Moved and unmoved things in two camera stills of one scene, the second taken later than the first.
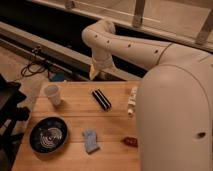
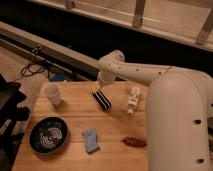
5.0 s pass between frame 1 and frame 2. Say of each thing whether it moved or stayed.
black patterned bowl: stayed
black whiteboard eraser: stayed
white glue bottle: stayed
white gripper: moved
